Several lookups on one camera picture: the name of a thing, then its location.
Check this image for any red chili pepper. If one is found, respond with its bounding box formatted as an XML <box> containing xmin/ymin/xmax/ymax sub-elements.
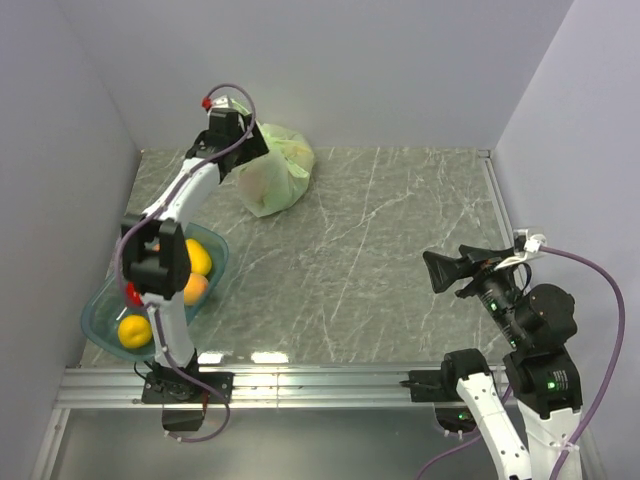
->
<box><xmin>125</xmin><ymin>282</ymin><xmax>143</xmax><ymax>307</ymax></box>

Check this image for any green plastic bag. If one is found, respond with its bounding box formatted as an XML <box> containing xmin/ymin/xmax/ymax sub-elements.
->
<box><xmin>232</xmin><ymin>122</ymin><xmax>315</xmax><ymax>217</ymax></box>

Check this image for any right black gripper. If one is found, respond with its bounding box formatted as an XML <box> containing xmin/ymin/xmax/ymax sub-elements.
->
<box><xmin>421</xmin><ymin>242</ymin><xmax>529</xmax><ymax>344</ymax></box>

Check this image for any teal plastic tray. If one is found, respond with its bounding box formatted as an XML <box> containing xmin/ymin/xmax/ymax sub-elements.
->
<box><xmin>80</xmin><ymin>223</ymin><xmax>229</xmax><ymax>362</ymax></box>

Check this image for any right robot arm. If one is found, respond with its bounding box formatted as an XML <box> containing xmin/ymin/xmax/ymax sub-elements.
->
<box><xmin>423</xmin><ymin>235</ymin><xmax>583</xmax><ymax>479</ymax></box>

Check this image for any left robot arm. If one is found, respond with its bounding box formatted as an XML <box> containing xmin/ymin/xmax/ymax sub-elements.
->
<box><xmin>115</xmin><ymin>108</ymin><xmax>268</xmax><ymax>402</ymax></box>

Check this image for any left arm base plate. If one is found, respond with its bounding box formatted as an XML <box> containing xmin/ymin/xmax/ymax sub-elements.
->
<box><xmin>141</xmin><ymin>372</ymin><xmax>234</xmax><ymax>405</ymax></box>

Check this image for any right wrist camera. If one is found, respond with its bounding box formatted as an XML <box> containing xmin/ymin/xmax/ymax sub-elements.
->
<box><xmin>496</xmin><ymin>227</ymin><xmax>547</xmax><ymax>270</ymax></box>

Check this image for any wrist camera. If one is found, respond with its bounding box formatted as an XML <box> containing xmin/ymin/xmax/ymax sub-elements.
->
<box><xmin>496</xmin><ymin>227</ymin><xmax>547</xmax><ymax>270</ymax></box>
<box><xmin>201</xmin><ymin>95</ymin><xmax>234</xmax><ymax>113</ymax></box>

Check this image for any orange peach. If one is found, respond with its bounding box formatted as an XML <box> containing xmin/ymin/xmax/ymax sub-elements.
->
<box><xmin>183</xmin><ymin>272</ymin><xmax>209</xmax><ymax>306</ymax></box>

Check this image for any yellow lemon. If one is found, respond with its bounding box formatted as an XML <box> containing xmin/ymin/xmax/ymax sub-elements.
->
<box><xmin>117</xmin><ymin>315</ymin><xmax>152</xmax><ymax>349</ymax></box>

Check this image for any aluminium rail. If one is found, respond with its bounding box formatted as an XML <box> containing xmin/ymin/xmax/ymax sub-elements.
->
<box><xmin>54</xmin><ymin>364</ymin><xmax>439</xmax><ymax>410</ymax></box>
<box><xmin>477</xmin><ymin>149</ymin><xmax>513</xmax><ymax>246</ymax></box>

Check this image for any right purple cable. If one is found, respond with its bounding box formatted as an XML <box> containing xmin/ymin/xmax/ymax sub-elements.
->
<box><xmin>417</xmin><ymin>244</ymin><xmax>626</xmax><ymax>480</ymax></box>

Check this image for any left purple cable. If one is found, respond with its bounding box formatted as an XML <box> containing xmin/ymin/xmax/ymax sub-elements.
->
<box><xmin>114</xmin><ymin>84</ymin><xmax>259</xmax><ymax>444</ymax></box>

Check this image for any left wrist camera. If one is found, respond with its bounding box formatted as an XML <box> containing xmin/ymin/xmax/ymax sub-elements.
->
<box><xmin>201</xmin><ymin>95</ymin><xmax>234</xmax><ymax>113</ymax></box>

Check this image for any yellow mango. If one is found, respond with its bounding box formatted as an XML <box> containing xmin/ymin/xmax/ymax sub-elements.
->
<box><xmin>185</xmin><ymin>238</ymin><xmax>213</xmax><ymax>276</ymax></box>

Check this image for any aluminium rail right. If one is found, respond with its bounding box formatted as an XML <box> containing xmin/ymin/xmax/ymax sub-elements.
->
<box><xmin>477</xmin><ymin>149</ymin><xmax>513</xmax><ymax>246</ymax></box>

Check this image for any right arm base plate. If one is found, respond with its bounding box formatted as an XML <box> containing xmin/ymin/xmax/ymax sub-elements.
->
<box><xmin>399</xmin><ymin>370</ymin><xmax>452</xmax><ymax>403</ymax></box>

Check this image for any purple cable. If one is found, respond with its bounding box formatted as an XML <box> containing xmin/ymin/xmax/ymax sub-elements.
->
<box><xmin>114</xmin><ymin>84</ymin><xmax>259</xmax><ymax>444</ymax></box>
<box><xmin>417</xmin><ymin>244</ymin><xmax>626</xmax><ymax>480</ymax></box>

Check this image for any aluminium rail front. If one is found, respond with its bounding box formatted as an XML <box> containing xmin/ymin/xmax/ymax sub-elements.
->
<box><xmin>54</xmin><ymin>364</ymin><xmax>439</xmax><ymax>410</ymax></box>

